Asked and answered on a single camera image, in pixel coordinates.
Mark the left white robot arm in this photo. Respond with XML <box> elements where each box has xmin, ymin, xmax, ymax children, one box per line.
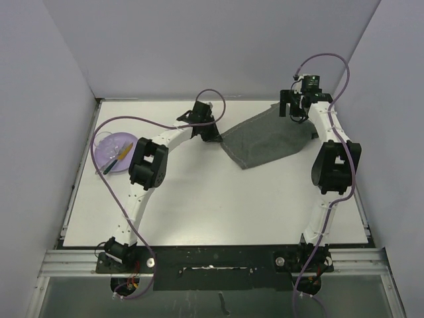
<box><xmin>104</xmin><ymin>101</ymin><xmax>222</xmax><ymax>272</ymax></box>

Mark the yellow green knife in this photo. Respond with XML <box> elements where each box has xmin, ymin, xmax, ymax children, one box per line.
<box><xmin>102</xmin><ymin>142</ymin><xmax>133</xmax><ymax>175</ymax></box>

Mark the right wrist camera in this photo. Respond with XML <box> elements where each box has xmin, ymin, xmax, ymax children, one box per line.
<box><xmin>292</xmin><ymin>74</ymin><xmax>322</xmax><ymax>95</ymax></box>

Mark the purple plastic plate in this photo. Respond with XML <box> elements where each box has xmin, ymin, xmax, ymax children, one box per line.
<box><xmin>93</xmin><ymin>131</ymin><xmax>138</xmax><ymax>173</ymax></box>

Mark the grey cloth placemat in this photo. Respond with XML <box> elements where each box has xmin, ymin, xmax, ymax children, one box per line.
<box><xmin>221</xmin><ymin>104</ymin><xmax>318</xmax><ymax>170</ymax></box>

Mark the aluminium frame rail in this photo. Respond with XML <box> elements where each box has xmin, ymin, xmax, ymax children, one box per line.
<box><xmin>27</xmin><ymin>246</ymin><xmax>405</xmax><ymax>317</ymax></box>

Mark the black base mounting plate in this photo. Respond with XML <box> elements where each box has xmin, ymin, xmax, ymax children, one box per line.
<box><xmin>95</xmin><ymin>244</ymin><xmax>334</xmax><ymax>295</ymax></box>

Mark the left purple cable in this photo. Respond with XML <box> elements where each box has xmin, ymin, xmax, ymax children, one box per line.
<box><xmin>90</xmin><ymin>88</ymin><xmax>227</xmax><ymax>301</ymax></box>

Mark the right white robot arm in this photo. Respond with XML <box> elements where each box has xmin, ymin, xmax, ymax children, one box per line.
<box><xmin>280</xmin><ymin>89</ymin><xmax>362</xmax><ymax>271</ymax></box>

